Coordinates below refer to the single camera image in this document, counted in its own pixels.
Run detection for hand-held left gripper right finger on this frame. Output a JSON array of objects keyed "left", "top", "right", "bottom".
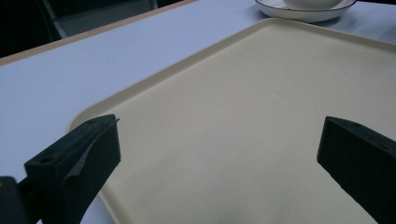
[{"left": 317, "top": 116, "right": 396, "bottom": 224}]

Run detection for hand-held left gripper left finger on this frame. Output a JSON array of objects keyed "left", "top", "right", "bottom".
[{"left": 23, "top": 113, "right": 121, "bottom": 224}]

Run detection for cream plastic tray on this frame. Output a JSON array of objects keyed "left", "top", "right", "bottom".
[{"left": 66, "top": 17, "right": 396, "bottom": 224}]

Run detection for white black-rimmed saucer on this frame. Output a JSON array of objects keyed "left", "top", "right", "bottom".
[{"left": 255, "top": 0, "right": 358, "bottom": 23}]

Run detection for white cup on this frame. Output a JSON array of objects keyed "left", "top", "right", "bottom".
[{"left": 281, "top": 0, "right": 344, "bottom": 10}]

